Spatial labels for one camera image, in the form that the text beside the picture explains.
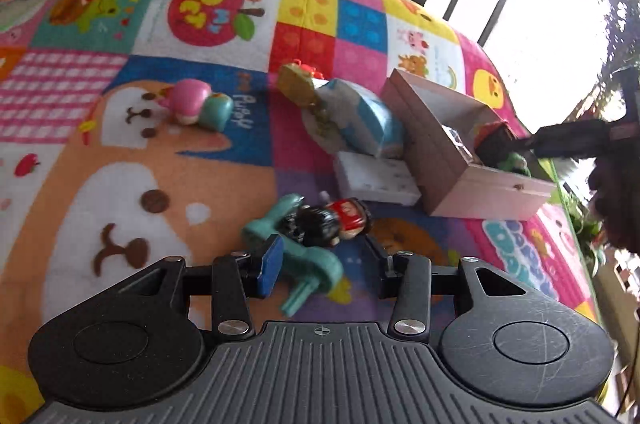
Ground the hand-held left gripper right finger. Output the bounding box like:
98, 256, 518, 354
364, 235, 537, 336

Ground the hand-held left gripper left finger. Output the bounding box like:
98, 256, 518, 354
117, 235, 287, 339

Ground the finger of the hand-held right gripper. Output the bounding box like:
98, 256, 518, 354
529, 118, 624, 161

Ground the teal toy scooter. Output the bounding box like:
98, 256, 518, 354
242, 194, 344, 318

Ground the brown plush toy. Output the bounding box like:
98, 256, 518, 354
472, 121, 532, 169

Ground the black-haired doll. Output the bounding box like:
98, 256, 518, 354
284, 198, 374, 250

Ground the pink cardboard box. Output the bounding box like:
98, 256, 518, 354
381, 68, 559, 221

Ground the blue and white packet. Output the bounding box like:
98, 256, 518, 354
302, 79, 407, 158

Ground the small green plush toy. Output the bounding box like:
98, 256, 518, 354
496, 152, 533, 178

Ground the small white box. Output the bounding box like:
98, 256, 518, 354
334, 151, 422, 207

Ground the clear plastic item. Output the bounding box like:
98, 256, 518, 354
442, 126, 477, 163

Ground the green plant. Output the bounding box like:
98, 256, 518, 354
592, 0, 640, 105

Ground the colourful printed blanket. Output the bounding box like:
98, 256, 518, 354
0, 0, 603, 424

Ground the pink and teal toy figure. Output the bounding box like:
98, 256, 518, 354
159, 79, 235, 134

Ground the gold keychain toy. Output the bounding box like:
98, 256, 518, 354
276, 59, 345, 141

